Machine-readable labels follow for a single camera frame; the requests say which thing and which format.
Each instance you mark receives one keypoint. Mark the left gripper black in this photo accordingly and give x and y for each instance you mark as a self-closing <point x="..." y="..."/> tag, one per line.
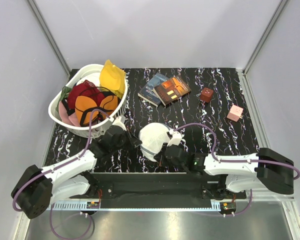
<point x="134" y="141"/>

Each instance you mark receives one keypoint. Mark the white mesh laundry bag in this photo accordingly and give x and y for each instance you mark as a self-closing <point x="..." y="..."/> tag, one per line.
<point x="153" y="136"/>

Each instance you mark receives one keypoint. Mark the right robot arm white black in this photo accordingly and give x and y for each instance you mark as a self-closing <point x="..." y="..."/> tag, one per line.
<point x="264" y="169"/>

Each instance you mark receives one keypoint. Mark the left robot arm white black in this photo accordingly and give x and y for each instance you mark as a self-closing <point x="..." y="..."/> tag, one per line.
<point x="38" y="188"/>

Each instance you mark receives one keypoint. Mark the orange black bra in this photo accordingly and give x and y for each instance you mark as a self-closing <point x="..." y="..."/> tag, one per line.
<point x="99" y="106"/>

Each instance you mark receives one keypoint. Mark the yellow bra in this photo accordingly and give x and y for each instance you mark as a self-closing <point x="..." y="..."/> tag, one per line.
<point x="112" y="77"/>

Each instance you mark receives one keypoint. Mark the white plastic laundry basket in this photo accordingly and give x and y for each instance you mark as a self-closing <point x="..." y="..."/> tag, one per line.
<point x="58" y="113"/>

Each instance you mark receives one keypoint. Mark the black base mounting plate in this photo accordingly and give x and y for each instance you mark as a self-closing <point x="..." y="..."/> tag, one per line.
<point x="162" y="192"/>

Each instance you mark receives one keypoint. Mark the blue paperback book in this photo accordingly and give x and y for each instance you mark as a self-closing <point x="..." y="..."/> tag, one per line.
<point x="147" y="93"/>

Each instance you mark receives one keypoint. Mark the orange dark paperback book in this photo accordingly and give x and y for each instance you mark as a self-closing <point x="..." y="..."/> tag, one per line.
<point x="171" y="90"/>

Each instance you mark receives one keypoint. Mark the pink garment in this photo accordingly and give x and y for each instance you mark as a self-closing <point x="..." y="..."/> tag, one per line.
<point x="71" y="119"/>

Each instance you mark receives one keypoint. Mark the dark red cube adapter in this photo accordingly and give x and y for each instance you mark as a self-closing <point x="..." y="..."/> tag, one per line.
<point x="206" y="95"/>

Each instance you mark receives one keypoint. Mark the pink cube adapter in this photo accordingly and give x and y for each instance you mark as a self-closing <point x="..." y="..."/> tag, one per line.
<point x="235" y="113"/>

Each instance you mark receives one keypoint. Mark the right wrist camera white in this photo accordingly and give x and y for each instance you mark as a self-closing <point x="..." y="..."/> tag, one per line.
<point x="175" y="137"/>

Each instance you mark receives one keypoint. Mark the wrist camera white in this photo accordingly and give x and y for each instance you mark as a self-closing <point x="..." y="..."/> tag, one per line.
<point x="120" y="122"/>
<point x="175" y="137"/>

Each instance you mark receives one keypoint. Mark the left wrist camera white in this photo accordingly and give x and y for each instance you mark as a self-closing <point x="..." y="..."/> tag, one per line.
<point x="120" y="122"/>

